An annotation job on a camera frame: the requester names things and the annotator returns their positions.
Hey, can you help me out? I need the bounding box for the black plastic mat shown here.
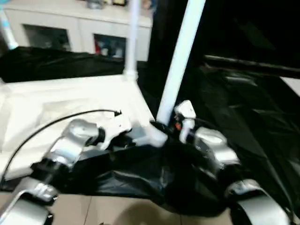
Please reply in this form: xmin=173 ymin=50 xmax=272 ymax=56
xmin=0 ymin=45 xmax=300 ymax=216

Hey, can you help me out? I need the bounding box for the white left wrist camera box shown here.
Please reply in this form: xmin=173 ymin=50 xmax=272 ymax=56
xmin=97 ymin=112 xmax=132 ymax=150

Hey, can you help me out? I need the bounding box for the white cabinet with open compartments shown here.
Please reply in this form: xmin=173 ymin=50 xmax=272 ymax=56
xmin=0 ymin=0 xmax=153 ymax=62

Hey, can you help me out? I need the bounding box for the white plastic table top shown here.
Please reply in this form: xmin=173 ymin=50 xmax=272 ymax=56
xmin=0 ymin=73 xmax=169 ymax=181

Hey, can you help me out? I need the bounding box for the white flat board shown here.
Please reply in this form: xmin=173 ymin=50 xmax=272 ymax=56
xmin=280 ymin=76 xmax=300 ymax=99

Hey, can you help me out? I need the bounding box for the black left camera cable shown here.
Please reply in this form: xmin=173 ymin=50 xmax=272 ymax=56
xmin=4 ymin=108 xmax=123 ymax=181

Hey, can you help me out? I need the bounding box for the white plastic table leg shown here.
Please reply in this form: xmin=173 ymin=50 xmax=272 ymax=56
xmin=149 ymin=0 xmax=207 ymax=148
xmin=122 ymin=0 xmax=142 ymax=82

